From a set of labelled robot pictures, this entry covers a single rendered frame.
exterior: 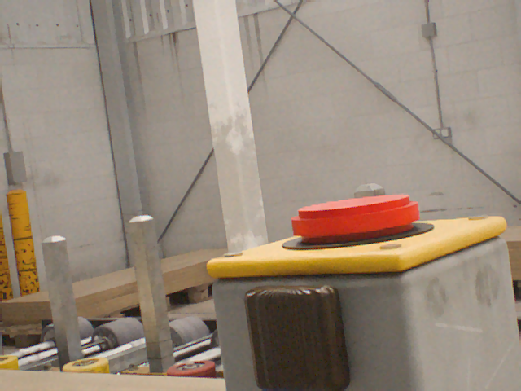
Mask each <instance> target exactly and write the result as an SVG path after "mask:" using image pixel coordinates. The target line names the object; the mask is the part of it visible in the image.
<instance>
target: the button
mask: <svg viewBox="0 0 521 391"><path fill-rule="evenodd" d="M298 214H299V216H296V217H293V218H292V219H291V224H292V230H293V235H294V236H299V237H302V241H303V242H305V243H330V242H340V241H347V242H348V241H354V240H361V239H372V238H377V237H382V236H387V235H394V234H398V233H401V232H404V231H408V230H411V229H412V228H413V224H412V222H416V221H417V220H419V219H420V217H419V211H418V202H416V201H409V196H408V195H379V196H371V197H363V198H356V199H350V200H340V201H334V202H329V203H324V204H316V205H312V206H308V207H304V208H302V209H298Z"/></svg>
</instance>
